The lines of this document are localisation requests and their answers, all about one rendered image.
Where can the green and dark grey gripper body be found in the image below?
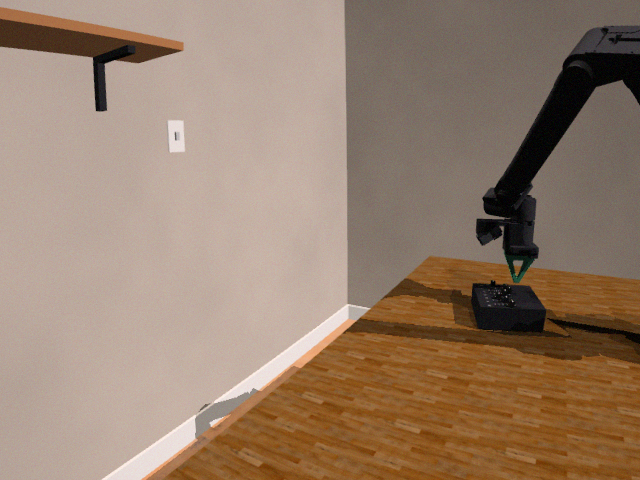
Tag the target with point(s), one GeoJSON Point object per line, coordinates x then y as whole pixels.
{"type": "Point", "coordinates": [529, 248]}

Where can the grey lighting desk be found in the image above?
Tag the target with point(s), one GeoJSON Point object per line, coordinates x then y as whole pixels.
{"type": "Point", "coordinates": [494, 310]}

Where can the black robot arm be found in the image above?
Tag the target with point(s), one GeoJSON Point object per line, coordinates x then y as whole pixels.
{"type": "Point", "coordinates": [604, 55]}

